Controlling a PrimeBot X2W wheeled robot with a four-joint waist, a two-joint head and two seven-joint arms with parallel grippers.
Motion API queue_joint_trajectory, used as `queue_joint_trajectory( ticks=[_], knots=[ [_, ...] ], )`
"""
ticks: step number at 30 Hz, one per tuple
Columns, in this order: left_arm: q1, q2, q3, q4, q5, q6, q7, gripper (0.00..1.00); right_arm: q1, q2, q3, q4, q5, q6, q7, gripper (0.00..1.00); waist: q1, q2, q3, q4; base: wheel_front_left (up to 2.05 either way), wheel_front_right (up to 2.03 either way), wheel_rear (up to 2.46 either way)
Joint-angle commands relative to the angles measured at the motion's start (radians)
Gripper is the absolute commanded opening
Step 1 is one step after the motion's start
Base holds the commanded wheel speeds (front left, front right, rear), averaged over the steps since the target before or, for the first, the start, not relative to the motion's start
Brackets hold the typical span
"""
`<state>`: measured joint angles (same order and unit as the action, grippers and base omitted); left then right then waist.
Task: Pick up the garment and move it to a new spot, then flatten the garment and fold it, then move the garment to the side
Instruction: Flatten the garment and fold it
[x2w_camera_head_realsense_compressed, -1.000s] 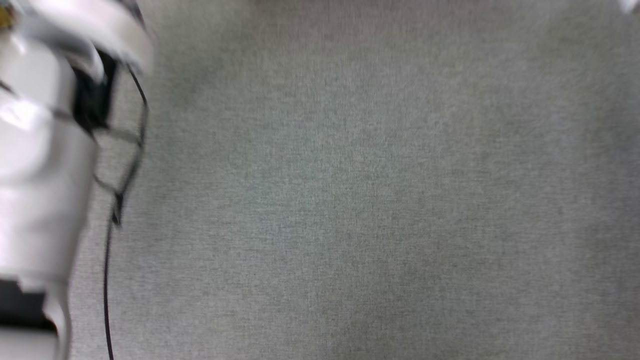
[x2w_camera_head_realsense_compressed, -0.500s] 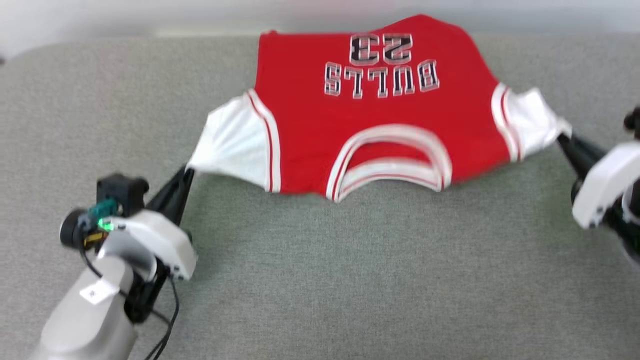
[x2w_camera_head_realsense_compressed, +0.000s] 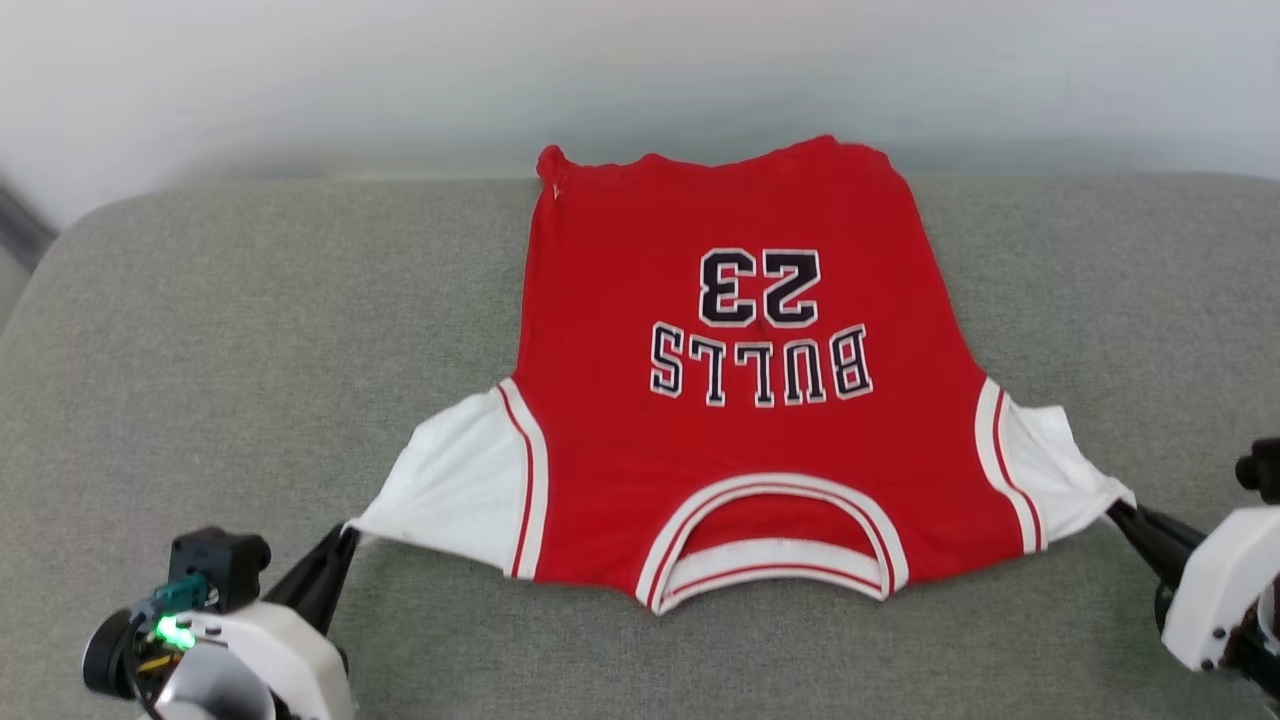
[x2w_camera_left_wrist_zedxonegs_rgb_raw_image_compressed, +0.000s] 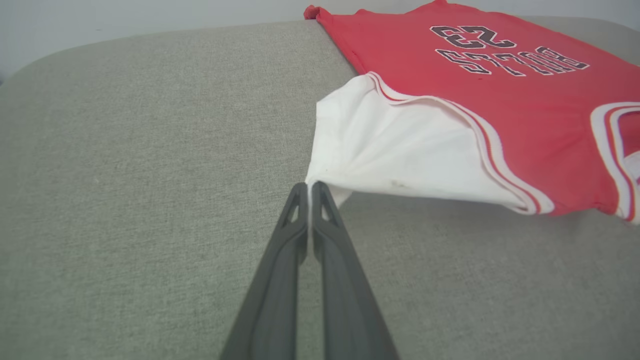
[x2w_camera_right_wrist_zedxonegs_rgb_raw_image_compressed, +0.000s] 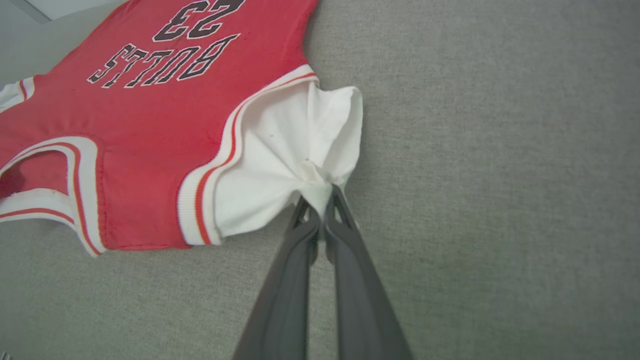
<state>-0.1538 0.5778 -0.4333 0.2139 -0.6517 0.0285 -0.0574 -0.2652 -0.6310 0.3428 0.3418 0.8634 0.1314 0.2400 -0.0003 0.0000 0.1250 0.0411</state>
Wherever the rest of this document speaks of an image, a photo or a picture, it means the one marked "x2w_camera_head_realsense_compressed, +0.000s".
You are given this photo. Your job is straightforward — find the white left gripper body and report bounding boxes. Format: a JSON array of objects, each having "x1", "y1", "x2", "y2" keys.
[{"x1": 185, "y1": 600, "x2": 356, "y2": 720}]

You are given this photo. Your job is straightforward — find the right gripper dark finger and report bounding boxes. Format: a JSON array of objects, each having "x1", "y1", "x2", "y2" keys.
[
  {"x1": 1106, "y1": 498, "x2": 1206, "y2": 561},
  {"x1": 1106, "y1": 506, "x2": 1188, "y2": 591}
]

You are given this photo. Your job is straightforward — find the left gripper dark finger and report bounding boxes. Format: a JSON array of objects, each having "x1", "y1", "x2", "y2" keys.
[
  {"x1": 265, "y1": 525, "x2": 353, "y2": 608},
  {"x1": 300, "y1": 528, "x2": 359, "y2": 636}
]

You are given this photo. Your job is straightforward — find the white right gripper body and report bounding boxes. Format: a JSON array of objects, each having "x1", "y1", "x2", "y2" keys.
[{"x1": 1160, "y1": 505, "x2": 1280, "y2": 673}]

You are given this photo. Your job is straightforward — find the red Bulls basketball jersey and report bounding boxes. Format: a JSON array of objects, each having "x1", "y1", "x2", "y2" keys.
[{"x1": 343, "y1": 135, "x2": 1136, "y2": 616}]

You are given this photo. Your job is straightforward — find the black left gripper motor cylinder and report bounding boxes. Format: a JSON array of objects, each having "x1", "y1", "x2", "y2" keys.
[{"x1": 82, "y1": 608, "x2": 196, "y2": 701}]

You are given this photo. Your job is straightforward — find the grey fabric sofa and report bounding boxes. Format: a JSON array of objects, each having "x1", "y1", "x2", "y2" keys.
[{"x1": 0, "y1": 172, "x2": 1280, "y2": 720}]

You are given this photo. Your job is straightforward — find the teal left camera connector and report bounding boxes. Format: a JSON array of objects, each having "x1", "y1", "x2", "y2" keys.
[{"x1": 130, "y1": 575, "x2": 211, "y2": 621}]

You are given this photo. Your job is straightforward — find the grey metal rail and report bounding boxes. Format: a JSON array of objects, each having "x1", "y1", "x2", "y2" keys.
[{"x1": 0, "y1": 185, "x2": 56, "y2": 271}]

